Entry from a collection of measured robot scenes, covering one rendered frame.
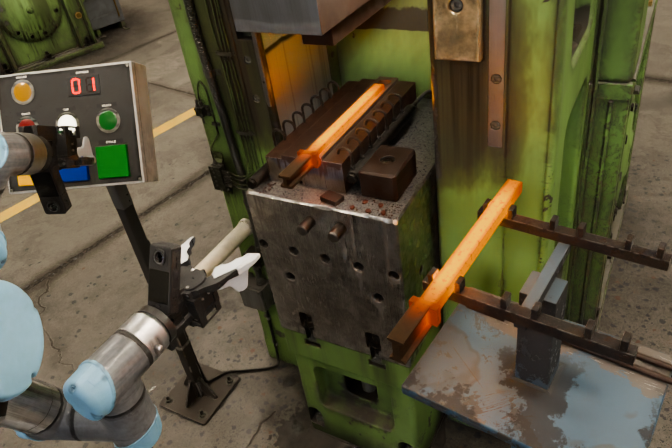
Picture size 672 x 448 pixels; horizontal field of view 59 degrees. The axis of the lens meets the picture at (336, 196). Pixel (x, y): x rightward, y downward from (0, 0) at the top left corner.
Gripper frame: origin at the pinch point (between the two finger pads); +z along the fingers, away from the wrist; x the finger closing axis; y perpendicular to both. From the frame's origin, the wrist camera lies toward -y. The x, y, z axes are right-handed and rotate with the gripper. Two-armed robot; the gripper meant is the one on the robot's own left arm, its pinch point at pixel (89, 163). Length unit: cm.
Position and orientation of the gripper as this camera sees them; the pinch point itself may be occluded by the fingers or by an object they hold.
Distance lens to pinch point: 136.5
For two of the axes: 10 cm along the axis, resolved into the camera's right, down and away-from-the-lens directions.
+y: -0.9, -9.9, -0.7
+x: -9.9, 0.8, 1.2
